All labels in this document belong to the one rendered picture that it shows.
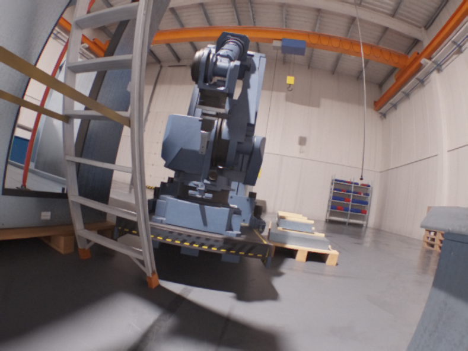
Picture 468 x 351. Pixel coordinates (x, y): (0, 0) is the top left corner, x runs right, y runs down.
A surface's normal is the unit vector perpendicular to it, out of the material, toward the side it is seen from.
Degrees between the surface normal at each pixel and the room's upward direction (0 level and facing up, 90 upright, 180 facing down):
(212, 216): 90
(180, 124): 90
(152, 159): 90
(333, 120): 90
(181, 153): 125
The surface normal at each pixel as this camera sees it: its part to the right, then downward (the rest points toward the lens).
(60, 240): -0.18, -0.11
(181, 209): 0.07, -0.07
